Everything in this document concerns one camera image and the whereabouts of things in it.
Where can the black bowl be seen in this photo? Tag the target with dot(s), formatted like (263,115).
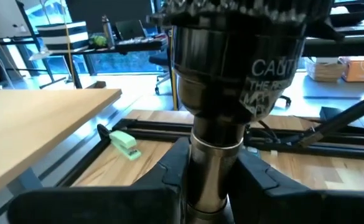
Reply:
(349,14)

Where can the silver lamp stand black socket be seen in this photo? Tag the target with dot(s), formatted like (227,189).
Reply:
(209,174)

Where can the green marker pen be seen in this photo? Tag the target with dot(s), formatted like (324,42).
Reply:
(124,144)

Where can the light wooden desk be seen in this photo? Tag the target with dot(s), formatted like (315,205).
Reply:
(29,124)

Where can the grey water bottle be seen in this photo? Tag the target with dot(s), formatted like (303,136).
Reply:
(108,31)

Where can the black aluminium table frame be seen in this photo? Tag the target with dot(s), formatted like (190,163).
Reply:
(156,127)

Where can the dark laptop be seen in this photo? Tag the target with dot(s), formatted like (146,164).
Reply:
(130,29)

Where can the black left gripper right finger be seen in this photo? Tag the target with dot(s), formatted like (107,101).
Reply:
(293,208)

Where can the black office chair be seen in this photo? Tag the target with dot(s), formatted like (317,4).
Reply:
(163,67)

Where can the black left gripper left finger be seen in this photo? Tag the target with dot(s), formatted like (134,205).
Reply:
(122,205)

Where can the black white striped box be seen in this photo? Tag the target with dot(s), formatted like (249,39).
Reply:
(63,35)

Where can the tan woven basket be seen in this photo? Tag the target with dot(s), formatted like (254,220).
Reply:
(323,70)

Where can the orange cardboard box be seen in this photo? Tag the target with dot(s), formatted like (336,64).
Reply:
(360,70)

